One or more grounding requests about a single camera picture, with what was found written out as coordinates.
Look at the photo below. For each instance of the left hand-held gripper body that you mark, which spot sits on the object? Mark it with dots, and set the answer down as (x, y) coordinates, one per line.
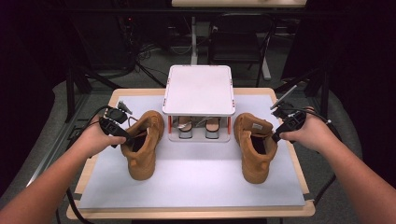
(115, 119)

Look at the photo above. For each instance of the black metal stand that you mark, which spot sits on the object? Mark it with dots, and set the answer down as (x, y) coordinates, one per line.
(325, 96)
(70, 93)

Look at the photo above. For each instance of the black folding chair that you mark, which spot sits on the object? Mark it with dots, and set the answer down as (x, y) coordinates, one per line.
(236, 40)

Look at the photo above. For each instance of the aluminium rail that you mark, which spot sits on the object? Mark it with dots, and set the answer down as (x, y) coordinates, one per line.
(350, 186)
(56, 146)

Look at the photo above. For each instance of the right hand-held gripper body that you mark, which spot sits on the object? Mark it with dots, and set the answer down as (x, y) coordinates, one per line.
(292, 119)

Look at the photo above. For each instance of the white desk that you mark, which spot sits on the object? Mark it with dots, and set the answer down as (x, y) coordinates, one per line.
(236, 3)

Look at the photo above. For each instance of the person's left hand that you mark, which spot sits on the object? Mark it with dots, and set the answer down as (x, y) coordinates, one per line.
(93, 138)

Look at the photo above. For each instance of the tan suede boot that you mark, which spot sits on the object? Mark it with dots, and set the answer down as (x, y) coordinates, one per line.
(257, 165)
(144, 161)

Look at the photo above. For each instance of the white table mat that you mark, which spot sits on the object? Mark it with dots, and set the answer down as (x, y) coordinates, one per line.
(193, 183)

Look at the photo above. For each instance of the white shoe rack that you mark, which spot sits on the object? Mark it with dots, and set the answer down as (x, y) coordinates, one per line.
(199, 90)

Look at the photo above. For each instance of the person's right hand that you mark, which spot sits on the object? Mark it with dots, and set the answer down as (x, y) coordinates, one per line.
(314, 132)

